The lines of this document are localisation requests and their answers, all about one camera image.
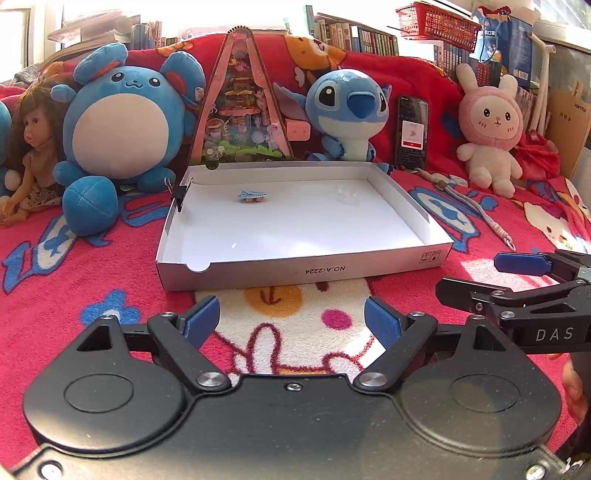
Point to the white cardboard box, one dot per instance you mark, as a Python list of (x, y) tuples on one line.
[(300, 221)]

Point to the person's right hand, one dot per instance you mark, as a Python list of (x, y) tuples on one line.
[(575, 392)]

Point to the blue alien plush toy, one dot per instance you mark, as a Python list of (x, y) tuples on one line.
[(341, 110)]

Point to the black binder clip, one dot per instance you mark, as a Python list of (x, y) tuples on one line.
[(178, 196)]

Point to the blue paper bag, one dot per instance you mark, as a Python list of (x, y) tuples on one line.
[(505, 41)]

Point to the brown-haired doll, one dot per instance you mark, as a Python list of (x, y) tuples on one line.
[(32, 129)]

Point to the white wooden stand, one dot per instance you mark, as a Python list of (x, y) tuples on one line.
[(541, 83)]

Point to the clear plastic piece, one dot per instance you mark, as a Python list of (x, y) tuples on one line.
[(346, 194)]

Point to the triangular toy display case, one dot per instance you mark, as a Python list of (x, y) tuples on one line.
[(240, 115)]

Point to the row of red-spined books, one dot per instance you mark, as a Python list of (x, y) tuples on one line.
[(466, 60)]

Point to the small pink box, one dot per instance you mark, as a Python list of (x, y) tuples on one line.
[(298, 129)]

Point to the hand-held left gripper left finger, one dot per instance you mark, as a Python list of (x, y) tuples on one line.
[(203, 319)]

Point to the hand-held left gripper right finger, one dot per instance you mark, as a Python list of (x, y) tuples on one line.
[(383, 323)]

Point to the round blue plush toy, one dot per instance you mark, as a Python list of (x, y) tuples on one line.
[(120, 138)]

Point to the blue hair clip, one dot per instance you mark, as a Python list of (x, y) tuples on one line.
[(251, 194)]

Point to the printed red blanket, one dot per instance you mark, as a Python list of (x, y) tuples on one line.
[(92, 277)]

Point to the pink bunny plush toy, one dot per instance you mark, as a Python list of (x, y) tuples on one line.
[(491, 124)]

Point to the brown cardboard box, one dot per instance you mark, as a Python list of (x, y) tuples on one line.
[(568, 129)]

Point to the black smartphone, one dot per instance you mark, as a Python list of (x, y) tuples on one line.
[(412, 131)]

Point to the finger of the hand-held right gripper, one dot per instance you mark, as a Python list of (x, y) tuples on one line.
[(461, 295), (519, 263)]

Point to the stack of papers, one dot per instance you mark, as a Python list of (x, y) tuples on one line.
[(92, 32)]

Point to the red cloth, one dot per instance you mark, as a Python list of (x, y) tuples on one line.
[(538, 157)]

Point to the red plastic basket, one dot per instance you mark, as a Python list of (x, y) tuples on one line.
[(438, 23)]

